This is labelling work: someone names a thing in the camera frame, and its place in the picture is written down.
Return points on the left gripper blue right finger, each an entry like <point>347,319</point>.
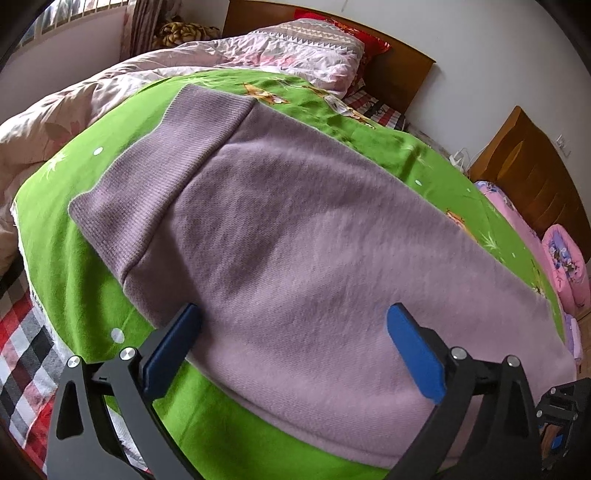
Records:
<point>419,355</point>

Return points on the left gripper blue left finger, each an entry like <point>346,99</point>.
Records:
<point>165,349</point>

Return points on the lilac knit pants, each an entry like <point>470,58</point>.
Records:
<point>295,246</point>

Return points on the pink cartoon bedding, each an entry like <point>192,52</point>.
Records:
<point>534,243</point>

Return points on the green cartoon blanket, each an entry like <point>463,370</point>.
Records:
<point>220,437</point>

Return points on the red plaid bed sheet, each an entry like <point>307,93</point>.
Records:
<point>38,334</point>

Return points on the wooden headboard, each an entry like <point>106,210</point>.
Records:
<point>394,76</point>
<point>525,164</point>

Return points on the red pillow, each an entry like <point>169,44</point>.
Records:
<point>372,45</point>

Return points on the pink floral quilt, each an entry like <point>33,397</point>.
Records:
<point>314,50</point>

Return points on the yellow brown plush toy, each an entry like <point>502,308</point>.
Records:
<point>177,32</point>

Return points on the brown patterned curtain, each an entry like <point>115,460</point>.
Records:
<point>141,17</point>

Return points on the barred window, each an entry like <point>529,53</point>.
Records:
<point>63,12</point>

